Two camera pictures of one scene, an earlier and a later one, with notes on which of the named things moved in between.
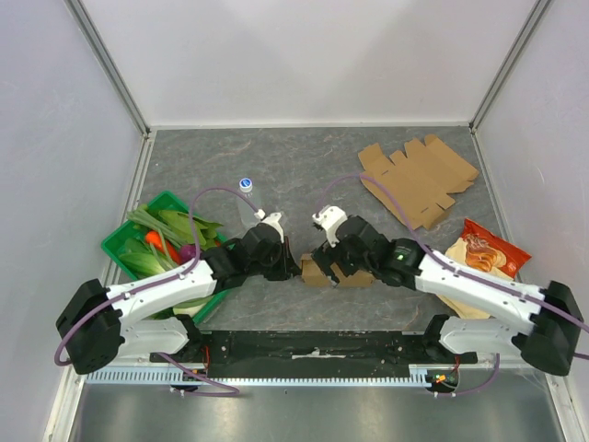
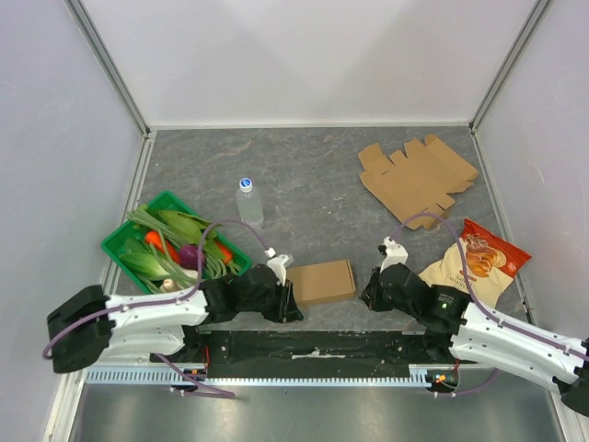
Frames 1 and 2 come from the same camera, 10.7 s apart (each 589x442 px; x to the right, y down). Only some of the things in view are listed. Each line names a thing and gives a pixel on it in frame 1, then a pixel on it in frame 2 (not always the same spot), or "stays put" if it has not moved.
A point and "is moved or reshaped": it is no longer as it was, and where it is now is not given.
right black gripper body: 329,260 -> 372,291
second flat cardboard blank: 421,181 stays put
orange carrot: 154,237 stays put
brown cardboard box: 312,275 is moved or reshaped
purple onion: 188,252 stays put
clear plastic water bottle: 246,209 stays put
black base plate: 310,348 stays put
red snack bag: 487,252 stays put
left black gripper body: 280,271 -> 276,301
